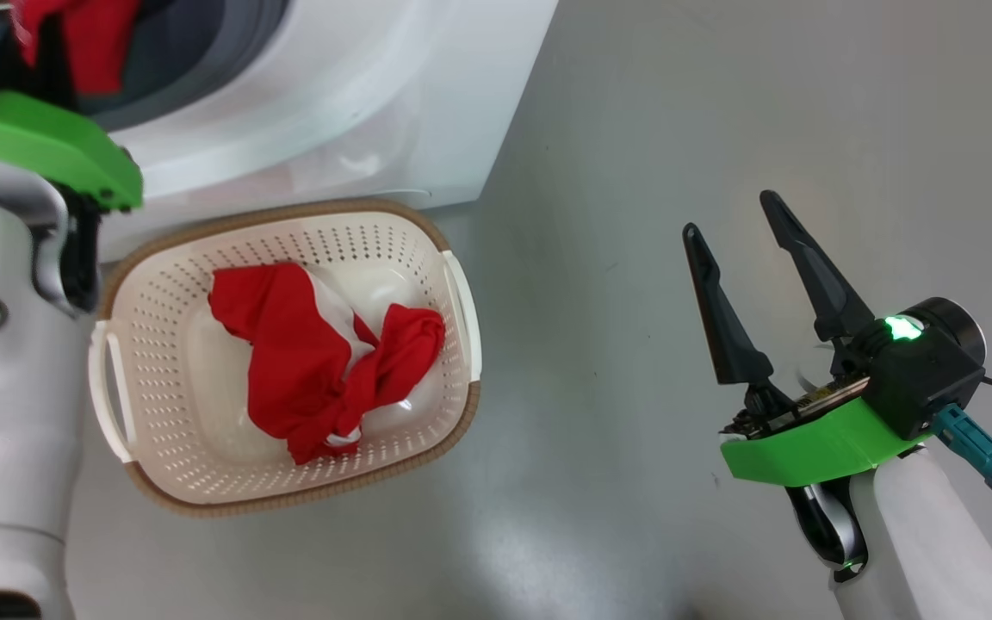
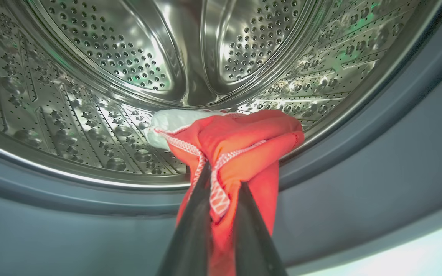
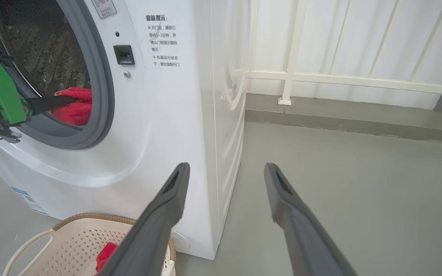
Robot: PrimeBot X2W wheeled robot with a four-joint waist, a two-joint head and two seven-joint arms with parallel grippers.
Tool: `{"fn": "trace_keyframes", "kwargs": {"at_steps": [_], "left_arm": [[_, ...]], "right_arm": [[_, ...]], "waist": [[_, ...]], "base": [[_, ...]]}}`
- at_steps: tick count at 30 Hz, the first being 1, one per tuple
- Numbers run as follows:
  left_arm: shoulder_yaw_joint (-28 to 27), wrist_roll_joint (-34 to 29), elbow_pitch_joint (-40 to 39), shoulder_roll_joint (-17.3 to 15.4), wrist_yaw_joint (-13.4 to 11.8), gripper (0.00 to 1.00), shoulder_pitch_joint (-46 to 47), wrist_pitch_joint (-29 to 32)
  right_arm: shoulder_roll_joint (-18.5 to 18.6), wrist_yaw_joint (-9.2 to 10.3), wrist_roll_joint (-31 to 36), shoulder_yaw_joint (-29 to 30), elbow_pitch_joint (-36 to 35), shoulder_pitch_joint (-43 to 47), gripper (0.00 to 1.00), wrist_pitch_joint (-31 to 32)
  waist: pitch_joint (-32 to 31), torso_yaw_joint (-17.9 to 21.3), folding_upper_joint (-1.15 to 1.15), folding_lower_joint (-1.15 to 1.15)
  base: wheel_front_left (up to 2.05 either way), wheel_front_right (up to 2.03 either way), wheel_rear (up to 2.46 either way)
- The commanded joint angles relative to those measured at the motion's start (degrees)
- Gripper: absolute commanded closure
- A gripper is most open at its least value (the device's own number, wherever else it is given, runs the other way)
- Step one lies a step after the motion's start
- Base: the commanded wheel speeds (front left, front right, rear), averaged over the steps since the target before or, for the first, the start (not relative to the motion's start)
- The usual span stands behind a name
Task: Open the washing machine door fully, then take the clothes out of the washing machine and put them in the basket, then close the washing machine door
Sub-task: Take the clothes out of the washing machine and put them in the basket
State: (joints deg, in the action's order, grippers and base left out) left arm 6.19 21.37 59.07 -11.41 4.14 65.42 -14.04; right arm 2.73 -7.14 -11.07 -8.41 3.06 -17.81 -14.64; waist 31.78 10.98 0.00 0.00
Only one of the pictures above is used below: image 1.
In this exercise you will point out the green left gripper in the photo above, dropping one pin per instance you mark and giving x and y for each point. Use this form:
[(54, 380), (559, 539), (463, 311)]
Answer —
[(40, 138)]

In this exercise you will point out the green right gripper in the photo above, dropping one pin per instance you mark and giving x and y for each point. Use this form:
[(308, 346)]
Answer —
[(815, 448)]

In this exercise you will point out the red and white garment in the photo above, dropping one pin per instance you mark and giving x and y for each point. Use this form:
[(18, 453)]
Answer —
[(298, 370)]

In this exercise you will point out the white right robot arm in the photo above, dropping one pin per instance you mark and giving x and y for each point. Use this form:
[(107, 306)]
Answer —
[(926, 551)]

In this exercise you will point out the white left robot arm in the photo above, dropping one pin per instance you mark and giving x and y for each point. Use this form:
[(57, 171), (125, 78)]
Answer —
[(5, 430)]

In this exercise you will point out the cream perforated basket brown rim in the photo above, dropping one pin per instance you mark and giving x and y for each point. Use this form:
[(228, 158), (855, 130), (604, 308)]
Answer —
[(169, 362)]

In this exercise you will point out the white front-load washing machine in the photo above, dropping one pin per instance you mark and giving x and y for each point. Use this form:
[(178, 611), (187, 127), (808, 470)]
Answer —
[(375, 112)]

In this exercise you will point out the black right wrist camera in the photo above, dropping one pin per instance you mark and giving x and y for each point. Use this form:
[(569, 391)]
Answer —
[(926, 379)]

